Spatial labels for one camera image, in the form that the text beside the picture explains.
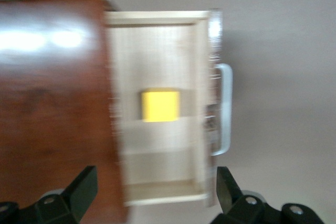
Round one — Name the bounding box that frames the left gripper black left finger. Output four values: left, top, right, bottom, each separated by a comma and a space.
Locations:
33, 165, 99, 224

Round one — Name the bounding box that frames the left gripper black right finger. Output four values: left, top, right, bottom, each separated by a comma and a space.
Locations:
211, 166, 281, 224

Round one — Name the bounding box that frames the white metal drawer handle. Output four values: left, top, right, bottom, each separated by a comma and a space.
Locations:
209, 62, 234, 156

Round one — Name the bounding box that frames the yellow block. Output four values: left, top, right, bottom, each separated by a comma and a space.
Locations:
141, 90, 181, 123

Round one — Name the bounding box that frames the light wooden drawer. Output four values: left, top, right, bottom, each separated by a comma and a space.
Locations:
103, 8, 224, 208

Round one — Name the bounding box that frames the dark red wooden cabinet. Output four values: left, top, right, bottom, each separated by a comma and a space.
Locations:
0, 0, 132, 223

